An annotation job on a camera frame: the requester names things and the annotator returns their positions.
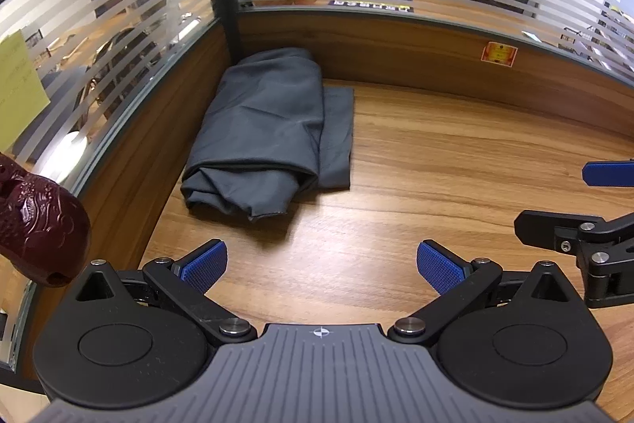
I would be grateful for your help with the dark red carved ornament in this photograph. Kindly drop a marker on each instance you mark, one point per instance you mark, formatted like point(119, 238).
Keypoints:
point(39, 225)

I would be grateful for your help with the yellow paper note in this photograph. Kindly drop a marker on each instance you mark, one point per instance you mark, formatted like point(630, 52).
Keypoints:
point(17, 91)

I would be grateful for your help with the grey pants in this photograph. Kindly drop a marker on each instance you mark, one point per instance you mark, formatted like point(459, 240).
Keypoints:
point(262, 121)

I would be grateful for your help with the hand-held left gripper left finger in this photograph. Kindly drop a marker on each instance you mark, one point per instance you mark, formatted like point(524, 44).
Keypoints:
point(205, 267)

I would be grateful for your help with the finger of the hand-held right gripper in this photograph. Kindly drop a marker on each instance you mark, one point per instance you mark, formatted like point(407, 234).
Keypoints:
point(609, 174)
point(545, 227)

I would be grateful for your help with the red and yellow sticker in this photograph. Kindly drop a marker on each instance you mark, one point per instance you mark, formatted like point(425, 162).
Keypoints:
point(500, 54)

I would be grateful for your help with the blue sign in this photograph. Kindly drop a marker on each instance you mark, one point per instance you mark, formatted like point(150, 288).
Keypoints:
point(371, 2)

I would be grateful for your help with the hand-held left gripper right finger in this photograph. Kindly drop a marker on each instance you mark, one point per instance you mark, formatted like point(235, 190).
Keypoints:
point(441, 267)

